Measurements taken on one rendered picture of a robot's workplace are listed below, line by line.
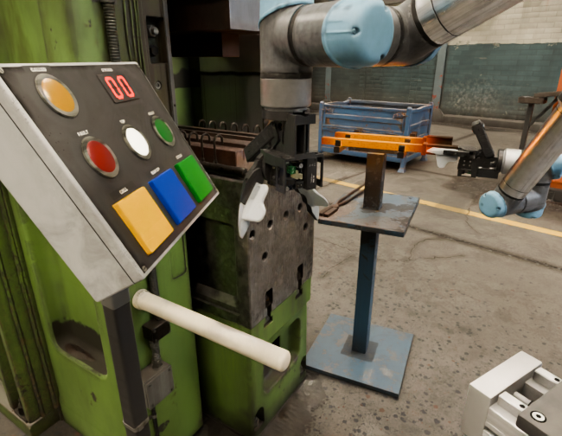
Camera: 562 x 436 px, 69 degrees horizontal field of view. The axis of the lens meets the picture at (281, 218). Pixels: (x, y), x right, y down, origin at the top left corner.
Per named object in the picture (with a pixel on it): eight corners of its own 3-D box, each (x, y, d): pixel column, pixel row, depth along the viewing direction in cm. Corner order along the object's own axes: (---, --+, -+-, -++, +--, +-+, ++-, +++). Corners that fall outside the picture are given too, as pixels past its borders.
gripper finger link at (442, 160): (424, 167, 127) (456, 169, 124) (426, 148, 125) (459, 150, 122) (424, 164, 130) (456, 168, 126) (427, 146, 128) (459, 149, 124)
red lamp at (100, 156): (126, 171, 53) (122, 137, 51) (94, 179, 49) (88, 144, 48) (111, 168, 55) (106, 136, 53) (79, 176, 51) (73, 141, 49)
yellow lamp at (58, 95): (86, 112, 51) (79, 76, 49) (49, 117, 47) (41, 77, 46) (71, 111, 52) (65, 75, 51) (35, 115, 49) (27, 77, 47)
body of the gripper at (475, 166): (454, 176, 124) (498, 180, 119) (459, 148, 121) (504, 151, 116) (456, 169, 130) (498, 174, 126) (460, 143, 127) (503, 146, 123)
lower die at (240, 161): (277, 161, 124) (277, 132, 121) (236, 176, 108) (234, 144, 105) (177, 146, 145) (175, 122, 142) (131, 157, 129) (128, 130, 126)
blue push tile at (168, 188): (196, 206, 67) (172, 167, 65) (180, 223, 60) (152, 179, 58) (188, 211, 68) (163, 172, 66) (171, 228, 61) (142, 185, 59)
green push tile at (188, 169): (214, 188, 76) (192, 154, 74) (202, 201, 69) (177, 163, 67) (206, 193, 77) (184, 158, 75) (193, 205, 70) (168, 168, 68)
